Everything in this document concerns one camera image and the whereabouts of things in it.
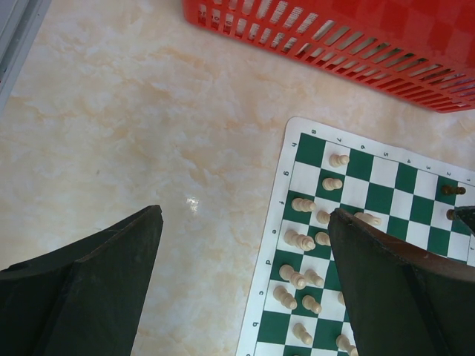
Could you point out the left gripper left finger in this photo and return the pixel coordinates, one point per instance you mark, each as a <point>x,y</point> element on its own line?
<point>85,298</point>

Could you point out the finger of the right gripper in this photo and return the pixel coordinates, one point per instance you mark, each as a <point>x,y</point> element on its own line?
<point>465,214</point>

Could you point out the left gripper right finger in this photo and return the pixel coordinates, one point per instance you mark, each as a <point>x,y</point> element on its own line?
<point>401,299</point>

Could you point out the dark pawn g2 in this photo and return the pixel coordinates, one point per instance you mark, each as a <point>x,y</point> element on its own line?
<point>451,214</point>

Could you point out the dark pawn h2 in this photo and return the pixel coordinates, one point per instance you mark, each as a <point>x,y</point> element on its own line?
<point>448,190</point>

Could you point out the green white chess mat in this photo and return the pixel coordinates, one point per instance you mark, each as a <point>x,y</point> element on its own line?
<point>295,305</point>

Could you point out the red plastic shopping basket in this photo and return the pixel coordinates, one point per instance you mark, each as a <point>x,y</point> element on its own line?
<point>418,51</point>

